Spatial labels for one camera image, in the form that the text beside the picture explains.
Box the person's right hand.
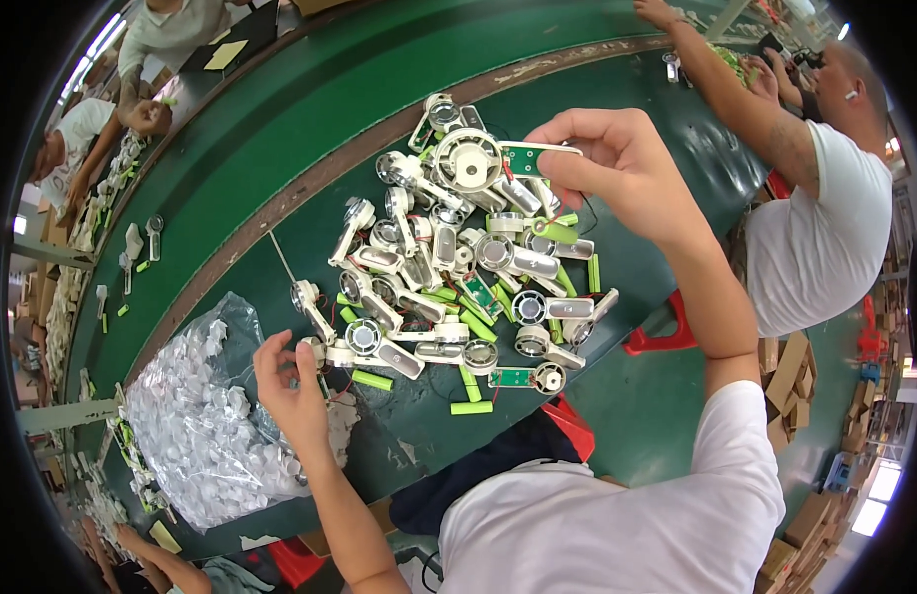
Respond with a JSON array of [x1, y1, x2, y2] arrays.
[[525, 107, 702, 250]]

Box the person's left hand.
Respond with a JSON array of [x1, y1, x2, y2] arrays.
[[254, 330, 333, 458]]

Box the small fan part with wires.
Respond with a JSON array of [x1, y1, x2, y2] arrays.
[[301, 336, 339, 406]]

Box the white fan with green board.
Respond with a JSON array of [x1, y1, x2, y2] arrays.
[[432, 128, 584, 196]]

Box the clear bag of white parts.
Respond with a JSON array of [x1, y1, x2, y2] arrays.
[[124, 292, 360, 533]]

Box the red plastic stool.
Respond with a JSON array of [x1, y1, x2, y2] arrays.
[[622, 290, 699, 356], [268, 538, 327, 589], [540, 394, 598, 463]]

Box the thin white rod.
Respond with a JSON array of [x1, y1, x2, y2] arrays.
[[268, 229, 298, 285]]

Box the person's legs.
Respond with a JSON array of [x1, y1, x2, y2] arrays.
[[389, 423, 572, 537]]

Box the pile of white fan assemblies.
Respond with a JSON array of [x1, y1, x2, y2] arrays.
[[290, 93, 621, 396]]

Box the grey metal beam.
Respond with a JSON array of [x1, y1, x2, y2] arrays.
[[16, 398, 119, 437], [11, 236, 96, 270]]

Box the heap of brown cartons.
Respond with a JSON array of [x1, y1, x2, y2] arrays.
[[756, 330, 820, 455], [754, 490, 855, 594]]

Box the row of white parts heaps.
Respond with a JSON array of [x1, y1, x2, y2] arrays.
[[44, 130, 151, 387]]

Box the person's body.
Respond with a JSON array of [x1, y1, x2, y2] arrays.
[[438, 380, 788, 594]]

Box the pale yellow paper sheet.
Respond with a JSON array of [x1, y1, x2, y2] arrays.
[[204, 39, 249, 71]]

